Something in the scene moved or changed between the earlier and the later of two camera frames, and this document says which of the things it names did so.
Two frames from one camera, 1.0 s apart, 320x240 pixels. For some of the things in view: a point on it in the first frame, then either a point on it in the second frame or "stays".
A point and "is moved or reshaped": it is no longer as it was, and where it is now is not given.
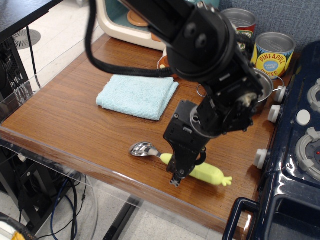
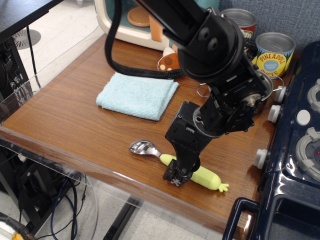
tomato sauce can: [244, 21] stays
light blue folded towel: [145, 97] stays
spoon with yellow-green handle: [206, 172] is moved or reshaped
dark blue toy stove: [289, 207] stays
